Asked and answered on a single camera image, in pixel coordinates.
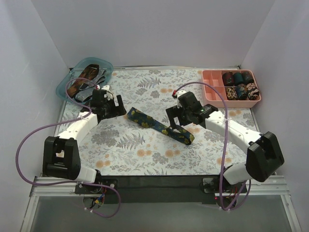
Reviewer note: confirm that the brown orange tie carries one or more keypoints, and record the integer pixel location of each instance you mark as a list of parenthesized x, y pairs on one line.
[(89, 73)]

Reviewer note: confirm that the teal rolled tie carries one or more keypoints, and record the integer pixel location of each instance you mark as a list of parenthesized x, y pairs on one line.
[(238, 79)]

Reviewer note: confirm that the dark red rolled tie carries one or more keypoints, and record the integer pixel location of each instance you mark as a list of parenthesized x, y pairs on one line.
[(228, 79)]

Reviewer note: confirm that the navy yellow floral tie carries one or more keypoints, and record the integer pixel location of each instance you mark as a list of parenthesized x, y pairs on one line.
[(147, 121)]

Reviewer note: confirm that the black pink floral rolled tie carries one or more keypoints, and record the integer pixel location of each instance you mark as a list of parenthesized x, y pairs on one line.
[(252, 91)]

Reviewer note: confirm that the pink compartment tray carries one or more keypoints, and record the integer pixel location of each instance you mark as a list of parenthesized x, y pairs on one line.
[(214, 92)]

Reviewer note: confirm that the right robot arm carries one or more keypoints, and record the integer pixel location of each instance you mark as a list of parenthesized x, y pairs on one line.
[(264, 155)]

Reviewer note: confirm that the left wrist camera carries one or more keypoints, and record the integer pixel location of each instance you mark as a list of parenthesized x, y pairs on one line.
[(105, 92)]

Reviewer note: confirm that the grey patterned tie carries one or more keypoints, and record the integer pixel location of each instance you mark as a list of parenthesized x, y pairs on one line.
[(86, 89)]

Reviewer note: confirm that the navy patterned rolled tie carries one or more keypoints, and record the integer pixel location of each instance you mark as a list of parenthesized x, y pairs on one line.
[(241, 91)]

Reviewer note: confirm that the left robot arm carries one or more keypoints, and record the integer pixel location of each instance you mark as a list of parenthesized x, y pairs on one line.
[(61, 156)]

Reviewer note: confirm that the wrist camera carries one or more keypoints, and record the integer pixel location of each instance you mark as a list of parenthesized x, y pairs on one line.
[(105, 92), (178, 96)]

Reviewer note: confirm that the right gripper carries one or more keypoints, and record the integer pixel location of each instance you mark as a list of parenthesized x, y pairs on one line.
[(175, 116)]

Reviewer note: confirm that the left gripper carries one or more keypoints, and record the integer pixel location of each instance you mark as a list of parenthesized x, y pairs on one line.
[(116, 109)]

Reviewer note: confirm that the teal plastic bin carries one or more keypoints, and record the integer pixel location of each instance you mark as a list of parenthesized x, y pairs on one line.
[(72, 76)]

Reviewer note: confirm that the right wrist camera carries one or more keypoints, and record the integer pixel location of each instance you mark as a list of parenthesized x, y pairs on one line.
[(178, 96)]

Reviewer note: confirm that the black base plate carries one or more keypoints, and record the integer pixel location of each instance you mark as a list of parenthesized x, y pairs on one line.
[(165, 188)]

